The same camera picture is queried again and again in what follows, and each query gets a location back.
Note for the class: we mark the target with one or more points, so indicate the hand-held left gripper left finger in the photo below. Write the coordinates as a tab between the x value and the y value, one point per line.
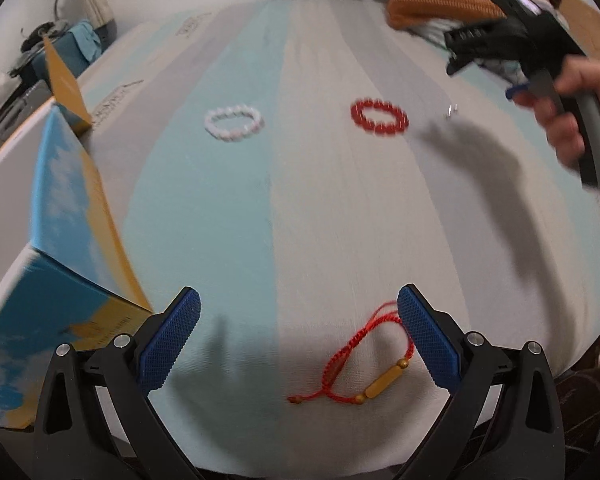
172	340

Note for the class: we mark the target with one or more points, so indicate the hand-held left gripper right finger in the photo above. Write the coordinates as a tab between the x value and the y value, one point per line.
427	337

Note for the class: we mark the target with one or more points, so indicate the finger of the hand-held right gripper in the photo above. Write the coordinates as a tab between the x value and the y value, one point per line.
472	36
467	62

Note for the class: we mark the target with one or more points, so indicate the blue and yellow cardboard box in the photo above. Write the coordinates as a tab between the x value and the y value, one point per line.
55	210

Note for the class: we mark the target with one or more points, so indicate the person's right hand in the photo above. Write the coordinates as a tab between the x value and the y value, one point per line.
575	105

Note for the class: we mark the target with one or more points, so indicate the floral quilt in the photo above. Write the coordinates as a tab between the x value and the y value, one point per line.
430	34

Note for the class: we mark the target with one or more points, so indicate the wooden headboard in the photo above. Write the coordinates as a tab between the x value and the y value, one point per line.
587	20

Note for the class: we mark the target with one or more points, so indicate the striped bed sheet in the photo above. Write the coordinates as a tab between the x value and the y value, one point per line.
290	220

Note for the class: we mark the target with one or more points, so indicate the teal suitcase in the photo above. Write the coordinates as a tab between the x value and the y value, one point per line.
75	45

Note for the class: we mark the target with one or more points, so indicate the dark clutter pile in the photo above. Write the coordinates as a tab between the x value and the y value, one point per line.
36	34

